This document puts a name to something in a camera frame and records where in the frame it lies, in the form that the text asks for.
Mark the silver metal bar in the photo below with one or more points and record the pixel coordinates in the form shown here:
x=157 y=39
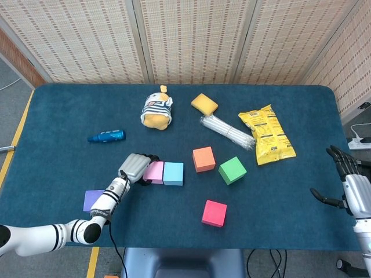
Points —
x=7 y=148

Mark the teal felt table cover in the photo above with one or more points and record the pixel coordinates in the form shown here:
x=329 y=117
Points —
x=58 y=116

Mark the light blue foam cube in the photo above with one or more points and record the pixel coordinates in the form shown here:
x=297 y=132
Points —
x=173 y=173

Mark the green foam cube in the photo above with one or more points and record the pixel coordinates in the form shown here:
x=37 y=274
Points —
x=232 y=171

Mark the yellow plush toy striped shirt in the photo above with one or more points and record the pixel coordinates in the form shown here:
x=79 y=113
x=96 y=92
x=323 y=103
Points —
x=155 y=110

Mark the pink foam cube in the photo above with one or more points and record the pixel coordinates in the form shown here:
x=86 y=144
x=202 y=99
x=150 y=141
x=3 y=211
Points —
x=155 y=172

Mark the small orange object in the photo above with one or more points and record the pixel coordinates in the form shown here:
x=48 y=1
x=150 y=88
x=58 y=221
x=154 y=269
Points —
x=111 y=276

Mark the orange foam cube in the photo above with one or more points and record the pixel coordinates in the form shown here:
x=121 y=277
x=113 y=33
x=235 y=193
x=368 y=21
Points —
x=203 y=159

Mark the yellow snack bag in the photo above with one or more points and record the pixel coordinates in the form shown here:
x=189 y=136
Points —
x=269 y=136

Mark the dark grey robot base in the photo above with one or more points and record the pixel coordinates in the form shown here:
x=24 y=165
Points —
x=182 y=260

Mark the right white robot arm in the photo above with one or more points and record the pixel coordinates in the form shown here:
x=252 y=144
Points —
x=363 y=240

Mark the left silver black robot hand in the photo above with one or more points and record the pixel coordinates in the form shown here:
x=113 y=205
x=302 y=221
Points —
x=134 y=168

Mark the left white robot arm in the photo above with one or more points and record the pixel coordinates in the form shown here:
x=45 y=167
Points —
x=34 y=236

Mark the red foam cube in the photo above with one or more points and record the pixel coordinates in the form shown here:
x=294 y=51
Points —
x=214 y=212

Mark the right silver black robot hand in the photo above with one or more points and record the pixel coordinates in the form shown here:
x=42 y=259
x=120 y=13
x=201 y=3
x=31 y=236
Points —
x=358 y=194

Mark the bundle of clear straws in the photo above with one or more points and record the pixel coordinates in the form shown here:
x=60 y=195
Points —
x=226 y=130

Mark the black cylinder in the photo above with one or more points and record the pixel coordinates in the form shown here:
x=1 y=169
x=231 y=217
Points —
x=342 y=264

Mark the blue spray bottle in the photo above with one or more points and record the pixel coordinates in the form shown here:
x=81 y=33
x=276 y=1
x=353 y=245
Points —
x=108 y=136

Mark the woven bamboo folding screen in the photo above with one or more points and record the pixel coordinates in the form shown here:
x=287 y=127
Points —
x=188 y=37

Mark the purple foam cube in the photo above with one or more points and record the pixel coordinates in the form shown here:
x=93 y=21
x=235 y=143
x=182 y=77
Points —
x=90 y=199

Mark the yellow sponge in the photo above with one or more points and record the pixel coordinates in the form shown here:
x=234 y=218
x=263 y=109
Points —
x=204 y=102

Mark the white power strip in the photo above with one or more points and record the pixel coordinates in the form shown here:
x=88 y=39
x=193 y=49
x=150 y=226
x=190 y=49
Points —
x=359 y=143

